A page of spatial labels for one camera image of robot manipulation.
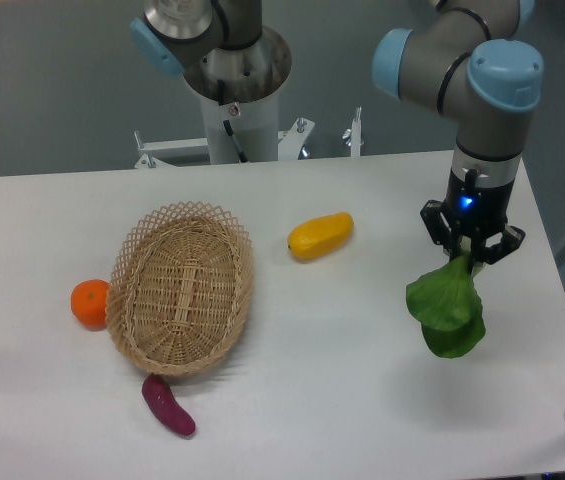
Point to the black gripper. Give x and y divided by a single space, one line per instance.
481 212

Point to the green leafy vegetable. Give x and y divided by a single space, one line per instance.
448 308

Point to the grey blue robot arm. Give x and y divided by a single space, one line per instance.
468 67

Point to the yellow mango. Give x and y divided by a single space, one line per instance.
320 236

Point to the woven wicker basket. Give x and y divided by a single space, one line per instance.
180 290

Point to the purple sweet potato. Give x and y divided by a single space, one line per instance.
163 405

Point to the orange mandarin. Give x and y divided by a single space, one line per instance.
88 303

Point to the white metal base frame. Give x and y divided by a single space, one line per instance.
292 145

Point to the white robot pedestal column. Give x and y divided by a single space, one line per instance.
238 93

